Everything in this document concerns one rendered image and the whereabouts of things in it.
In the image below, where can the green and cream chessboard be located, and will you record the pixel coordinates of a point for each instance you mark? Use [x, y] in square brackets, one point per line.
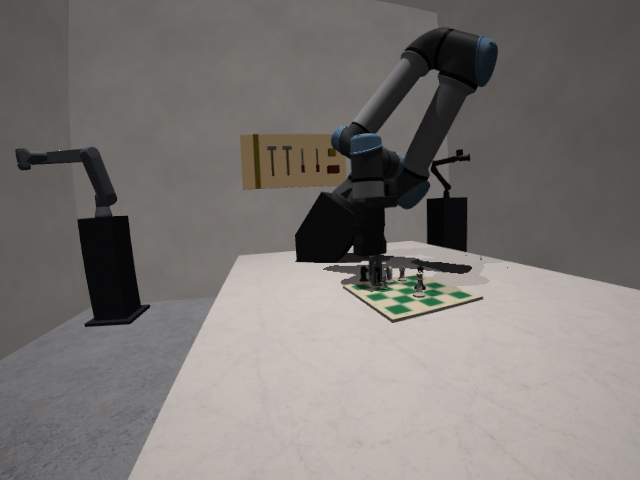
[397, 303]

